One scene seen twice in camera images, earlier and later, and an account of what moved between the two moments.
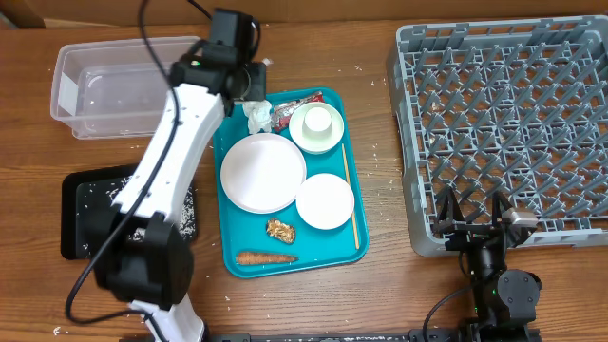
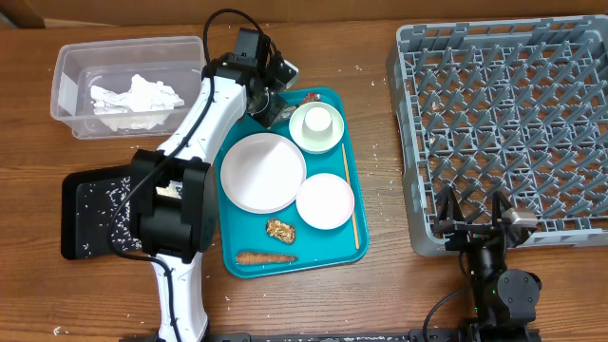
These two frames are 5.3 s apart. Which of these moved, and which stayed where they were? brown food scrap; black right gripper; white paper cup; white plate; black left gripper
Moved: black left gripper
Stayed: white paper cup; black right gripper; white plate; brown food scrap
